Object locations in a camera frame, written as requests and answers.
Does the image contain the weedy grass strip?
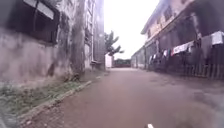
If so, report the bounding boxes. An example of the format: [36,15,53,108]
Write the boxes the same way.
[0,70,102,118]

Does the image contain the low dark wall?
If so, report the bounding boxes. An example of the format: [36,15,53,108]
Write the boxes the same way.
[113,58,132,69]

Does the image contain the grey concrete wall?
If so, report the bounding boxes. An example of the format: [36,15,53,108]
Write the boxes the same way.
[130,46,148,70]

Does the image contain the row of hanging laundry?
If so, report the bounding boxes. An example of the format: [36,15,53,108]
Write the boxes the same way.
[148,30,224,65]

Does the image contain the reddish dirt road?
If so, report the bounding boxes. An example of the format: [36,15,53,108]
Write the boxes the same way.
[22,67,224,128]

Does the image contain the beige building with roof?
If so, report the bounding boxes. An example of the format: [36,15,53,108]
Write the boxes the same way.
[140,0,224,73]

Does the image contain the white wall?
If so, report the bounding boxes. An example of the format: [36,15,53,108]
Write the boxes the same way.
[104,53,114,70]

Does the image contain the broad-leaved tree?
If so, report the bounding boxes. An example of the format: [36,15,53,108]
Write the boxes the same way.
[104,30,125,57]

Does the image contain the grey weathered concrete building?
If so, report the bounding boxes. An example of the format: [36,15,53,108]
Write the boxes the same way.
[0,0,106,85]

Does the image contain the concrete kerb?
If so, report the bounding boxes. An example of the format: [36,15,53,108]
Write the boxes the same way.
[15,79,93,125]

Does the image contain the dark slatted fence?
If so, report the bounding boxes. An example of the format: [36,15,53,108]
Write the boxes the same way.
[147,43,224,81]

